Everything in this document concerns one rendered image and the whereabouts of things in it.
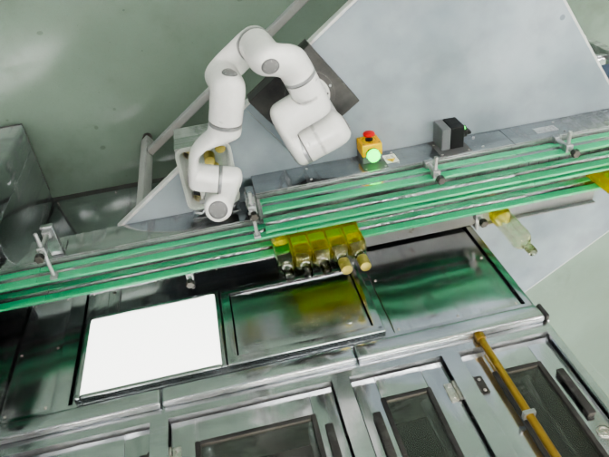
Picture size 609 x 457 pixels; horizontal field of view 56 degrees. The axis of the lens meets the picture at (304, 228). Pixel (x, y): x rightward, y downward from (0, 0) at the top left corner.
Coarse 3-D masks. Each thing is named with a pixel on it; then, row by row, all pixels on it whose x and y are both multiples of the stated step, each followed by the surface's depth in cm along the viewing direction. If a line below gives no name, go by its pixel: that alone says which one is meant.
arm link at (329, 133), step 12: (324, 120) 152; (336, 120) 151; (300, 132) 153; (312, 132) 152; (324, 132) 151; (336, 132) 151; (348, 132) 153; (312, 144) 152; (324, 144) 152; (336, 144) 153; (312, 156) 154
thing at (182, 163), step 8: (224, 144) 177; (216, 152) 186; (224, 152) 187; (176, 160) 177; (184, 160) 185; (200, 160) 187; (216, 160) 188; (224, 160) 188; (232, 160) 181; (184, 168) 184; (184, 176) 182; (184, 184) 182; (184, 192) 184; (192, 192) 192; (192, 200) 189; (192, 208) 187; (200, 208) 188
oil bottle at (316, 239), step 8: (304, 232) 189; (312, 232) 186; (320, 232) 186; (312, 240) 183; (320, 240) 182; (312, 248) 180; (320, 248) 179; (328, 248) 179; (320, 256) 177; (328, 256) 178
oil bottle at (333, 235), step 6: (324, 228) 187; (330, 228) 187; (336, 228) 186; (324, 234) 185; (330, 234) 184; (336, 234) 184; (342, 234) 184; (330, 240) 181; (336, 240) 181; (342, 240) 181; (330, 246) 180; (336, 246) 179; (342, 246) 179; (336, 252) 178; (342, 252) 178; (348, 252) 179; (336, 258) 179
